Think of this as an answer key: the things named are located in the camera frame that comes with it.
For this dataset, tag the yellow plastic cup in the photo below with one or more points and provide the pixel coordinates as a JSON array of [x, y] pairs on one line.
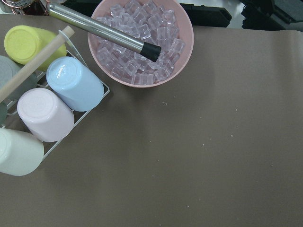
[[22, 43]]

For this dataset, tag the cream plastic cup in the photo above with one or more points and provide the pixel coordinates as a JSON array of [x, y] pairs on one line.
[[20, 152]]

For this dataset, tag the clear fake ice cubes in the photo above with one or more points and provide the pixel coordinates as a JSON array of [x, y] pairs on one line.
[[150, 23]]

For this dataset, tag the wooden rack handle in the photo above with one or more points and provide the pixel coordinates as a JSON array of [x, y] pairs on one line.
[[33, 64]]

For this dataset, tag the grey green plastic cup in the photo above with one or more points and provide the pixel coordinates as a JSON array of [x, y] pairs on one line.
[[8, 68]]

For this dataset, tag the pink plastic cup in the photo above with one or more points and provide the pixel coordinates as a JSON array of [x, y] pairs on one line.
[[45, 114]]

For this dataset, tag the blue plastic cup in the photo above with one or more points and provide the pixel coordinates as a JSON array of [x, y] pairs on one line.
[[75, 84]]

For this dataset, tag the pink bowl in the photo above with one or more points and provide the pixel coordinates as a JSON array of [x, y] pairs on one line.
[[186, 33]]

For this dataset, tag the brown table mat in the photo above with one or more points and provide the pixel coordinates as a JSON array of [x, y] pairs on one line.
[[219, 145]]

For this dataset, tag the white wire cup rack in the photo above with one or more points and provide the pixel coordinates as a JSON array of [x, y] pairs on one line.
[[8, 108]]

